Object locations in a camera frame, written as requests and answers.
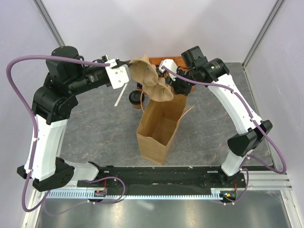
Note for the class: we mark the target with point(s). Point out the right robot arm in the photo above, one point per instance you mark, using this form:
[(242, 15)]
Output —
[(249, 125)]

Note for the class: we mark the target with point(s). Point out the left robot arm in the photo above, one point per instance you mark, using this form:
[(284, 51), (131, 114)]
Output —
[(52, 106)]

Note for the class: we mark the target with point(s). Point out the black cup lid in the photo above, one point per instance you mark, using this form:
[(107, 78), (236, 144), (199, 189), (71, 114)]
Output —
[(136, 97)]

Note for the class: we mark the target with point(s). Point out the white straw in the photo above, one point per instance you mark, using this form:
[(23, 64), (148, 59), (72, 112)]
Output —
[(120, 95)]

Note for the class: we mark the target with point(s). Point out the cardboard cup carrier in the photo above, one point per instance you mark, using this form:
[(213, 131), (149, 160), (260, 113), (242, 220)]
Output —
[(145, 73)]

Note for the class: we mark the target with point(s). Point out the orange compartment tray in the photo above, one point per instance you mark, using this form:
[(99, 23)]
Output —
[(181, 70)]

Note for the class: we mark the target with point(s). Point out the brown paper coffee cup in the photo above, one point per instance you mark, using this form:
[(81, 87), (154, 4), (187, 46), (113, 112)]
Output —
[(137, 106)]

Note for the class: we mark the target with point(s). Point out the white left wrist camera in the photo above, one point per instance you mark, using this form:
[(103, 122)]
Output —
[(118, 75)]

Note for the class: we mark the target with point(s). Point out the slotted cable duct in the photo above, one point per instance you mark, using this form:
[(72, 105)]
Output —
[(95, 195)]

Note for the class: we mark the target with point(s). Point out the brown paper bag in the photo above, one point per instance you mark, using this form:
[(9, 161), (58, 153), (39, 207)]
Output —
[(158, 127)]

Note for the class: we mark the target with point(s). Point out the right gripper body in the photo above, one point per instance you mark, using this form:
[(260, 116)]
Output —
[(183, 87)]

